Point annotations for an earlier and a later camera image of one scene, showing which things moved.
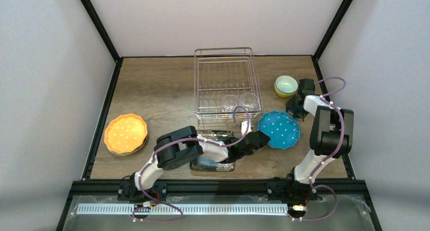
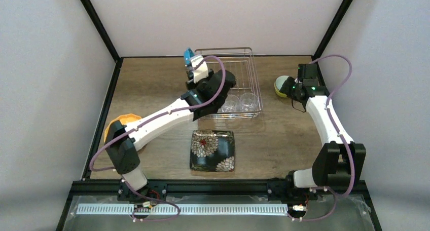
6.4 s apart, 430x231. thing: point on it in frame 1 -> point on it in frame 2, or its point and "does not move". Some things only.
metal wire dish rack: (226, 86) does not move
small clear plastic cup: (229, 103) does not move
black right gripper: (297, 105) -> (289, 89)
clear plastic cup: (249, 101) does not move
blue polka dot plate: (282, 129) -> (188, 53)
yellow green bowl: (283, 93) does not move
